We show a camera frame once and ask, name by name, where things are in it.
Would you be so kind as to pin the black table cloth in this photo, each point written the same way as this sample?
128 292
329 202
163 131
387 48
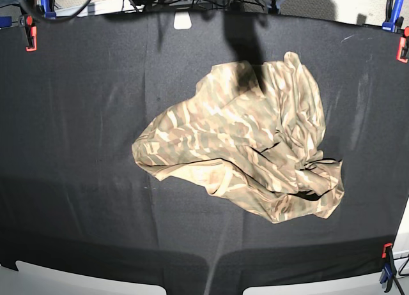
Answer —
73 199

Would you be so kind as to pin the blue clamp top right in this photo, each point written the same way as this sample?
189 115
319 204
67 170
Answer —
393 21

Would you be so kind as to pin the white tab on cloth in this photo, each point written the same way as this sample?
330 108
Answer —
182 21

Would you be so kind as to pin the camouflage t-shirt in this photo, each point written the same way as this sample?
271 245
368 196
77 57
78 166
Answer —
251 135

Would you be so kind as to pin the orange clamp far left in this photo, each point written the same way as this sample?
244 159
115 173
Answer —
29 29

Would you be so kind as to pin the blue clamp top left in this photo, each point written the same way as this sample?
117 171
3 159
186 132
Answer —
47 7

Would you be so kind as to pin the orange blue clamp bottom right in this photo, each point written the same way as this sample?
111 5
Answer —
389 272

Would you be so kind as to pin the orange clamp far right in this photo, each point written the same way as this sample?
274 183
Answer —
402 51

